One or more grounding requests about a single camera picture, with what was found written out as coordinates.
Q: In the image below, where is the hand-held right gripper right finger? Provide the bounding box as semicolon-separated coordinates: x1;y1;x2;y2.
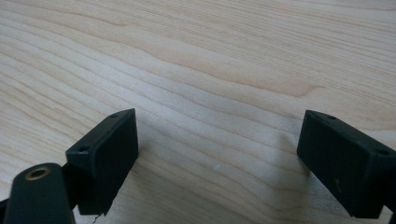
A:
296;109;396;219

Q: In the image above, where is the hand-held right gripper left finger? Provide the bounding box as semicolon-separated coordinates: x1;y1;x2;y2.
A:
65;107;139;217

